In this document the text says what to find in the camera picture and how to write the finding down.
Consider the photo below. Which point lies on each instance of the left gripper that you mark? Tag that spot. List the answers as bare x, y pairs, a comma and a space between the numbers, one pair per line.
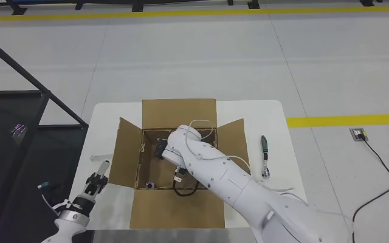
79, 206

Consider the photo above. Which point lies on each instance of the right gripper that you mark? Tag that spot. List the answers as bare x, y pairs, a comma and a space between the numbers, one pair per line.
161, 149

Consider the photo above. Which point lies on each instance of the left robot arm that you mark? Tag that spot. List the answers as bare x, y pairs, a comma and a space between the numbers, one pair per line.
65, 231

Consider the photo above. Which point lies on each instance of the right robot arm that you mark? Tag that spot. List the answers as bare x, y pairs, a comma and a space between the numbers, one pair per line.
231, 182

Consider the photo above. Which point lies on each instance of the clear plastic strip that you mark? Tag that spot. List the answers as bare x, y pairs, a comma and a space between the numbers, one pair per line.
100, 158

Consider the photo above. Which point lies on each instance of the small purple white object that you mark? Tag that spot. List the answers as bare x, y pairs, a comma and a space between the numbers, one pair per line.
150, 184

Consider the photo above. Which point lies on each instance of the large brown cardboard carton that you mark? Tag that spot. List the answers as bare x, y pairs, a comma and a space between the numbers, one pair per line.
176, 209

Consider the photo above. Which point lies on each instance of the dark mesh fence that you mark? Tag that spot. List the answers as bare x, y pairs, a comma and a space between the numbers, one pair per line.
36, 158

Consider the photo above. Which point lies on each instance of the robot body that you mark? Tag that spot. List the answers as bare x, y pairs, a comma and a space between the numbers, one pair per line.
170, 237

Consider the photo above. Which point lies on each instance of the black partition foot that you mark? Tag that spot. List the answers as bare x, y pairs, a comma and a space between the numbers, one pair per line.
367, 2
253, 4
16, 9
137, 7

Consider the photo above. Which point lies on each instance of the grey floor socket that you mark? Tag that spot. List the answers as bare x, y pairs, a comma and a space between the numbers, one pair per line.
357, 133

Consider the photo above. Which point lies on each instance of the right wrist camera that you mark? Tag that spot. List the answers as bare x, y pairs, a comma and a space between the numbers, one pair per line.
181, 173

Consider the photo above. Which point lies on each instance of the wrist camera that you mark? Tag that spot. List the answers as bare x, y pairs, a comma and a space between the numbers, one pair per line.
45, 186
181, 173

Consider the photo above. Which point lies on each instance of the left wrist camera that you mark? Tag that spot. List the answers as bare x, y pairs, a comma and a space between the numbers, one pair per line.
45, 186

